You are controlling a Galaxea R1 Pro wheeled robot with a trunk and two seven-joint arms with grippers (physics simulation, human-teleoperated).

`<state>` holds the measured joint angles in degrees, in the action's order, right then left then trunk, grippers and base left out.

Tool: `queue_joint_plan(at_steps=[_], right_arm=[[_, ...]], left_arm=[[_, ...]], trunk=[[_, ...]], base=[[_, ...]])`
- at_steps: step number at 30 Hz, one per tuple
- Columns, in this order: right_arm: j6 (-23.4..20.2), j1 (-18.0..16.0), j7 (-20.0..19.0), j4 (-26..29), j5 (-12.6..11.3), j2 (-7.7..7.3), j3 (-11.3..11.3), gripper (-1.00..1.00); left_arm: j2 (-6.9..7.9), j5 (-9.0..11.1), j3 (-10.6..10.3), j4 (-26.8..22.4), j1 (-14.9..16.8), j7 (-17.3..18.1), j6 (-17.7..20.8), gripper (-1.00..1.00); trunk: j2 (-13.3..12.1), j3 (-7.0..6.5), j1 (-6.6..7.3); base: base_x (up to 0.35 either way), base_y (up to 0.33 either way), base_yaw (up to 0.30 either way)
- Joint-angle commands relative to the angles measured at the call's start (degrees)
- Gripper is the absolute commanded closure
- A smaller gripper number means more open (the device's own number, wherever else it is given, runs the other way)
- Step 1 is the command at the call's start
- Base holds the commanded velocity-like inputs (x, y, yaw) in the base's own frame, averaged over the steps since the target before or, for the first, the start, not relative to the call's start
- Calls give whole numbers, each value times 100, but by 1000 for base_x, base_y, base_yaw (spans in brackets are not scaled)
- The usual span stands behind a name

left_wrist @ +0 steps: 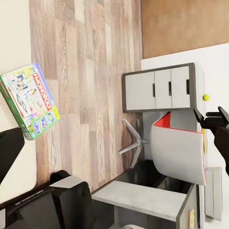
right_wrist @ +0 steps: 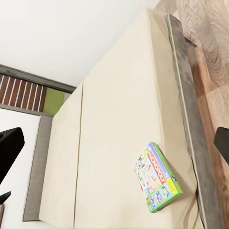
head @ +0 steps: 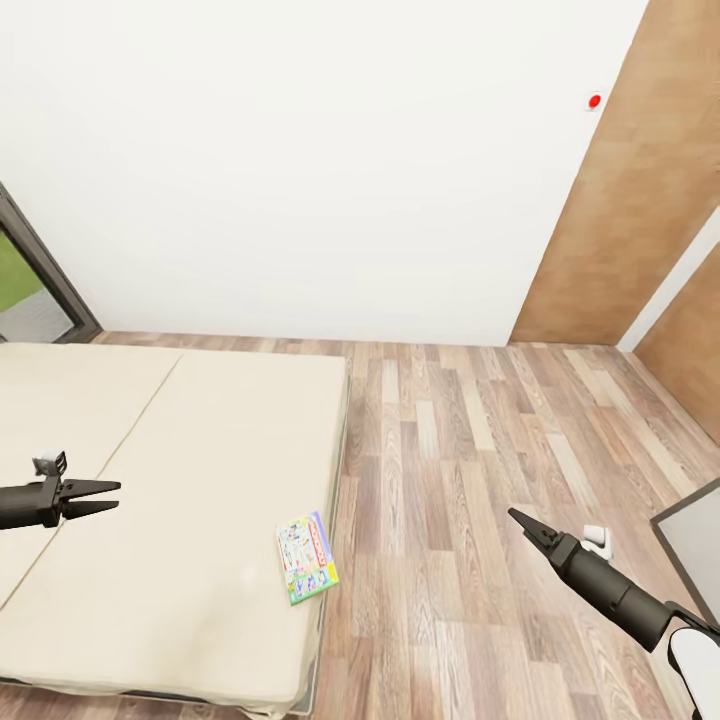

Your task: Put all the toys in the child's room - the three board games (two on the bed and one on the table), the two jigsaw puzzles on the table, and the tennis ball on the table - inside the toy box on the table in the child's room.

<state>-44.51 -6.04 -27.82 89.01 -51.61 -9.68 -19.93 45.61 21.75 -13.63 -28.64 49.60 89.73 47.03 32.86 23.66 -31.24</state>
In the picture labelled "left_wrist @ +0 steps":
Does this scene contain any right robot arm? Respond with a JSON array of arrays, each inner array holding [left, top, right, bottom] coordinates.
[[193, 106, 229, 176]]

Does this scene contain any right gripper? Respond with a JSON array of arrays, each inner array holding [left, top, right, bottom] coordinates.
[[193, 106, 229, 135]]

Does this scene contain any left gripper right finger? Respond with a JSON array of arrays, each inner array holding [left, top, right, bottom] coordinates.
[[214, 127, 229, 165]]

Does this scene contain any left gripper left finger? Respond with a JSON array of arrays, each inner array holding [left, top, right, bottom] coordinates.
[[0, 127, 25, 184]]

